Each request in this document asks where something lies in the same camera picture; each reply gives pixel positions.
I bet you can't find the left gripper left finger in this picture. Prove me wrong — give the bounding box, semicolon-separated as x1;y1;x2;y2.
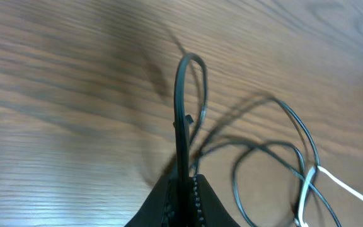
125;175;170;227

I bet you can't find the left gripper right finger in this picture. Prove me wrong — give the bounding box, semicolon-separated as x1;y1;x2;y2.
193;174;239;227

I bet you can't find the black usb cable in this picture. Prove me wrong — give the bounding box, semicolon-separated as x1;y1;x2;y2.
172;52;343;227

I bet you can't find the white usb cable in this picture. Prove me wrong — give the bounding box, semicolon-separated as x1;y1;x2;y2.
293;165;363;227

